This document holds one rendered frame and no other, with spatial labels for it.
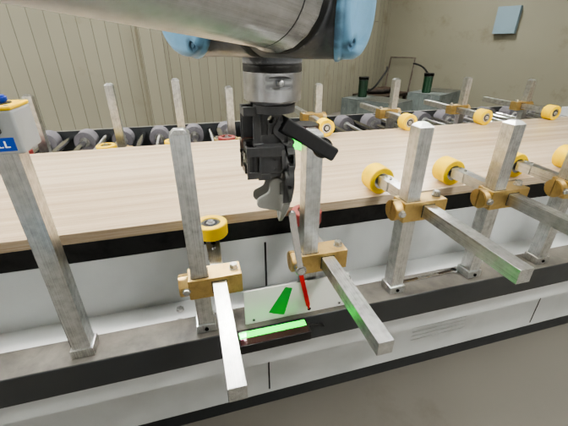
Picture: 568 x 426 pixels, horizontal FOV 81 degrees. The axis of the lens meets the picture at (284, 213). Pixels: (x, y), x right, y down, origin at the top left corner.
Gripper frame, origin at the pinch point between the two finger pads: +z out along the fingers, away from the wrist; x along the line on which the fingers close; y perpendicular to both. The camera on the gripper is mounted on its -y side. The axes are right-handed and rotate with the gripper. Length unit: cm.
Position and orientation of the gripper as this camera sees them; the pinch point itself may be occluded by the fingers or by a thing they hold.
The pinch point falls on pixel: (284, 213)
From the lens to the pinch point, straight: 62.7
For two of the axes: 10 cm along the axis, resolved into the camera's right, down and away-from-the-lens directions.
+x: 2.7, 4.4, -8.6
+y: -9.6, 1.1, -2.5
